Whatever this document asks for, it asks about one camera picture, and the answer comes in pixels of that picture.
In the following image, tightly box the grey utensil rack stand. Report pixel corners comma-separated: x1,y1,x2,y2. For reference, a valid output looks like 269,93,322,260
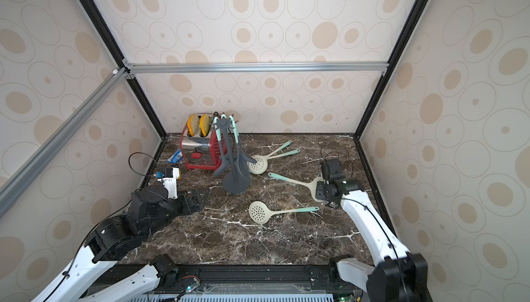
211,114,256,195

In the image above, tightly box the red chrome toaster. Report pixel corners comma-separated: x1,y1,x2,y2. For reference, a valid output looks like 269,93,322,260
180,112,222,171

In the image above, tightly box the aluminium rail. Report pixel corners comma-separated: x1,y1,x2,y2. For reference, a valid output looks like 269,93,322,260
126,62,389,74
1,67,127,216

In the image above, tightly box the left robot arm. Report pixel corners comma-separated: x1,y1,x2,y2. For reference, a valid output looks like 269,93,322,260
35,186,211,301

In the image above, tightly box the cream skimmer pile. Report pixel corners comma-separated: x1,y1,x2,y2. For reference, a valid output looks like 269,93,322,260
266,141,292,158
248,150,300,175

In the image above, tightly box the right yellow toast slice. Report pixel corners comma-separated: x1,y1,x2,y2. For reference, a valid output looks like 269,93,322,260
200,114,211,137

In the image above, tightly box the blue snack packet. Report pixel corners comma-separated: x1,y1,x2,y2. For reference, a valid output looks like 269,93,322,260
166,149,184,165

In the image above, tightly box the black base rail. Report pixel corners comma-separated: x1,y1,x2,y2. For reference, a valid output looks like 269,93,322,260
94,263,373,302

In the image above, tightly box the yellow toast slice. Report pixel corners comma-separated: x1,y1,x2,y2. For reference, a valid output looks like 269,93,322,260
187,114,201,137
200,114,211,137

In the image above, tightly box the left aluminium rail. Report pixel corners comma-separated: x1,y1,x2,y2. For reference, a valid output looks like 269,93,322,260
1,67,127,216

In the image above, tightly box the back aluminium rail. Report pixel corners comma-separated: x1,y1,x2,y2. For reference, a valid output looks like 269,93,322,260
126,62,389,74

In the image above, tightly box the grey skimmer front side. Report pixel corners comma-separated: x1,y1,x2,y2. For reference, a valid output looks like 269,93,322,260
213,116,230,177

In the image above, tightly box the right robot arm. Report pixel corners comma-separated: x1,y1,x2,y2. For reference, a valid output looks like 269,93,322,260
316,159,429,301

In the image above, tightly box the left yellow toast slice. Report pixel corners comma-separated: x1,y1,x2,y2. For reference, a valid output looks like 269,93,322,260
187,114,201,137

